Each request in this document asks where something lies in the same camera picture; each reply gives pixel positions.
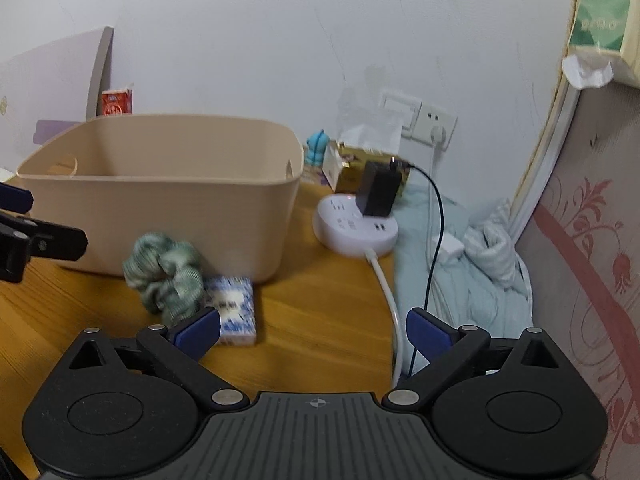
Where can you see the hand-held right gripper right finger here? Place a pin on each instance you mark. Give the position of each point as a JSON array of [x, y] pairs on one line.
[[427, 332]]

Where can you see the white wall socket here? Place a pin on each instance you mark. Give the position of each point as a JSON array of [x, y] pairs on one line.
[[435, 117]]

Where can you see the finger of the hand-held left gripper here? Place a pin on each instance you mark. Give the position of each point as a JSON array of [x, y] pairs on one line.
[[15, 197], [55, 244]]

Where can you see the green striped scrunchie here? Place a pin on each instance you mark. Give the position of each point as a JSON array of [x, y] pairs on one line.
[[165, 275]]

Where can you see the white wall switch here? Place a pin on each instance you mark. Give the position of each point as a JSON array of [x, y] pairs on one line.
[[399, 110]]

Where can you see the blue toy figure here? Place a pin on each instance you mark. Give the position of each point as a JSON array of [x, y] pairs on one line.
[[318, 147]]

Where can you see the round white power strip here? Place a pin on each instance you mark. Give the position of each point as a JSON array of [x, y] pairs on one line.
[[345, 230]]

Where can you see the pale lavender furniture panel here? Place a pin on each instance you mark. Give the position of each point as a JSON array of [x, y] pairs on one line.
[[45, 80]]

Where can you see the blue and white printed box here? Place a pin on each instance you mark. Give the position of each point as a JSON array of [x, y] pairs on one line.
[[235, 310]]

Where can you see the light blue blanket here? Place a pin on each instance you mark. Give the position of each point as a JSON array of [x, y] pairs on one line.
[[470, 290]]

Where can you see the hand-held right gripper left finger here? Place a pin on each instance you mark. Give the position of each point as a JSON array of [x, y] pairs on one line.
[[197, 332]]

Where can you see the beige plastic storage bin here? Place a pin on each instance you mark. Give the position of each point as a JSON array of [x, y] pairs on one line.
[[175, 220]]

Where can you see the gold tissue box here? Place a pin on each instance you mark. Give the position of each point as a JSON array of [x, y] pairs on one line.
[[350, 172]]

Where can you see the red carton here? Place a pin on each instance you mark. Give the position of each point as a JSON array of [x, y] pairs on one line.
[[117, 104]]

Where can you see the black charger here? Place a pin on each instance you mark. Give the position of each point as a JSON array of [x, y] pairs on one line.
[[379, 190]]

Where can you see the white charger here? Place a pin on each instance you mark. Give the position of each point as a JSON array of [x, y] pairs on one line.
[[447, 247]]

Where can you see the white wall plug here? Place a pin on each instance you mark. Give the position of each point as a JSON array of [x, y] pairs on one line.
[[438, 134]]

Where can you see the floral headboard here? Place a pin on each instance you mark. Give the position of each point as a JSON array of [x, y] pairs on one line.
[[585, 260]]

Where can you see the green tissue pack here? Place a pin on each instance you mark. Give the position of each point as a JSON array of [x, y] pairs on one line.
[[600, 15]]

